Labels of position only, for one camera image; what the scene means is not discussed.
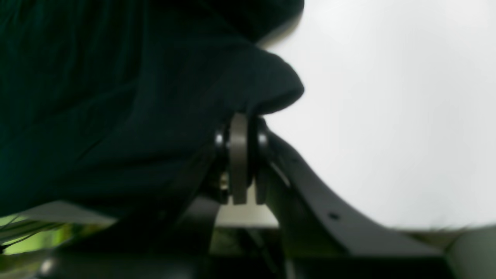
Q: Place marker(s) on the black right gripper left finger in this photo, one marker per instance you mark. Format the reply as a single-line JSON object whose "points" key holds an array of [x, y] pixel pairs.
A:
{"points": [[218, 172]]}

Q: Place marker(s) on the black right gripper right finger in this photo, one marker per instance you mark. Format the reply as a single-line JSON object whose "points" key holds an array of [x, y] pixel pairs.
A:
{"points": [[323, 236]]}

